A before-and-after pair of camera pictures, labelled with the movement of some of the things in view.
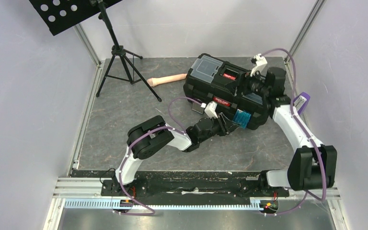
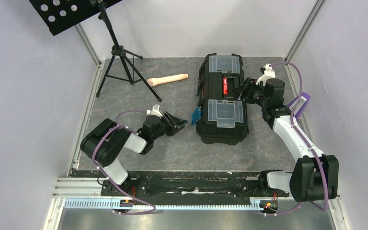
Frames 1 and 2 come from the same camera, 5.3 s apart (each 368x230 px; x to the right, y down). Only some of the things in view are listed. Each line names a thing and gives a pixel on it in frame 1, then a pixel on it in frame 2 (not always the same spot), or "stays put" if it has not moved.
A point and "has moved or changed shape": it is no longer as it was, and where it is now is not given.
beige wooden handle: (155, 81) stays put
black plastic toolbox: (213, 81) has moved or changed shape
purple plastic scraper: (301, 102) stays put
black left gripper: (227, 125) → (175, 124)
